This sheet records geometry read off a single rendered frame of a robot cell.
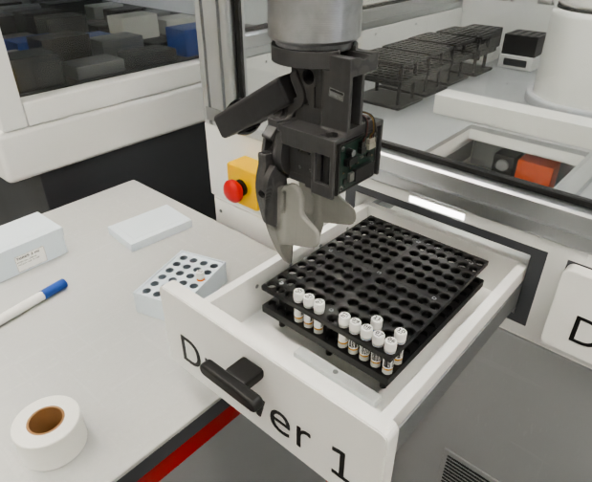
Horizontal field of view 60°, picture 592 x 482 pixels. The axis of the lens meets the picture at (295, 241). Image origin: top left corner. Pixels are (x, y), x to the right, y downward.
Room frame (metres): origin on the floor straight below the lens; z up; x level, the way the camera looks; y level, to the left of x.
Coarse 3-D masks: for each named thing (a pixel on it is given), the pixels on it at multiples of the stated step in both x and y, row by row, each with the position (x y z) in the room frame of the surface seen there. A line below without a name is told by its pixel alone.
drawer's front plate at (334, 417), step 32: (160, 288) 0.44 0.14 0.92; (192, 320) 0.40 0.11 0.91; (224, 320) 0.38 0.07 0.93; (192, 352) 0.41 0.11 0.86; (224, 352) 0.37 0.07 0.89; (256, 352) 0.34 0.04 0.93; (256, 384) 0.34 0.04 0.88; (288, 384) 0.32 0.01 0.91; (320, 384) 0.30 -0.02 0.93; (256, 416) 0.34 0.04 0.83; (288, 416) 0.32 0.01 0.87; (320, 416) 0.29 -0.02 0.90; (352, 416) 0.27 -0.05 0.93; (384, 416) 0.27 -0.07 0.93; (288, 448) 0.32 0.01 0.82; (320, 448) 0.29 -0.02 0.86; (352, 448) 0.27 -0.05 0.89; (384, 448) 0.25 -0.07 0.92; (352, 480) 0.27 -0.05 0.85; (384, 480) 0.25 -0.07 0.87
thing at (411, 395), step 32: (352, 224) 0.65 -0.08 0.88; (416, 224) 0.63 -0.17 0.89; (480, 256) 0.56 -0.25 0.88; (512, 256) 0.54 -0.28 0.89; (224, 288) 0.48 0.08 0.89; (256, 288) 0.51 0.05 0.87; (512, 288) 0.49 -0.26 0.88; (256, 320) 0.49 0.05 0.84; (480, 320) 0.42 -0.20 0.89; (288, 352) 0.43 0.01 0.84; (320, 352) 0.43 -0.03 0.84; (448, 352) 0.37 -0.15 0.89; (416, 384) 0.33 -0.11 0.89; (448, 384) 0.37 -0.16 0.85; (416, 416) 0.32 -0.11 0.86
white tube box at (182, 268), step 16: (176, 256) 0.69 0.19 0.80; (192, 256) 0.69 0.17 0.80; (160, 272) 0.65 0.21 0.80; (176, 272) 0.65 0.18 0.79; (192, 272) 0.65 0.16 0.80; (208, 272) 0.66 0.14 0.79; (224, 272) 0.67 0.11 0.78; (144, 288) 0.61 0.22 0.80; (192, 288) 0.62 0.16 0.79; (208, 288) 0.63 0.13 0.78; (144, 304) 0.59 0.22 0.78; (160, 304) 0.58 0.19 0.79
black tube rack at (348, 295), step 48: (336, 240) 0.58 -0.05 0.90; (384, 240) 0.58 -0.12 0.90; (432, 240) 0.57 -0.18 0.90; (336, 288) 0.47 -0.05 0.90; (384, 288) 0.47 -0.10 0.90; (432, 288) 0.47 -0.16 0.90; (480, 288) 0.52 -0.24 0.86; (336, 336) 0.42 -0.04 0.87; (432, 336) 0.43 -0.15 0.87; (384, 384) 0.36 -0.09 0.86
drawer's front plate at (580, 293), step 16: (576, 272) 0.46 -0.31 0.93; (560, 288) 0.47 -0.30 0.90; (576, 288) 0.46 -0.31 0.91; (560, 304) 0.46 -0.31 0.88; (576, 304) 0.46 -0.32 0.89; (560, 320) 0.46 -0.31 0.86; (544, 336) 0.47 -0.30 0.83; (560, 336) 0.46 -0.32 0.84; (576, 336) 0.45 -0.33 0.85; (576, 352) 0.44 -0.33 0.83
